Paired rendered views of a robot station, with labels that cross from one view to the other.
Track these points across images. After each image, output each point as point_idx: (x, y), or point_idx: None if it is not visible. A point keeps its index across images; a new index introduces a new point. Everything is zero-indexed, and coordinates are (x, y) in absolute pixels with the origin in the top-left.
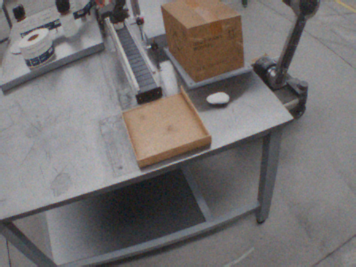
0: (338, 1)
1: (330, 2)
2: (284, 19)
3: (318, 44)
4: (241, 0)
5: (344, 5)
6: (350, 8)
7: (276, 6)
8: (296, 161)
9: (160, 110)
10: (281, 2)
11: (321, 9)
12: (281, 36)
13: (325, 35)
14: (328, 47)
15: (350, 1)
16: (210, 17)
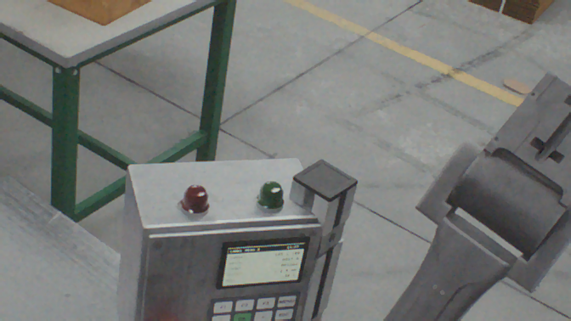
0: (464, 79)
1: (444, 89)
2: (354, 211)
3: (511, 299)
4: (197, 154)
5: (491, 92)
6: (514, 98)
7: (299, 153)
8: None
9: None
10: (306, 128)
11: (437, 132)
12: (388, 297)
13: (509, 250)
14: (546, 303)
15: (497, 64)
16: None
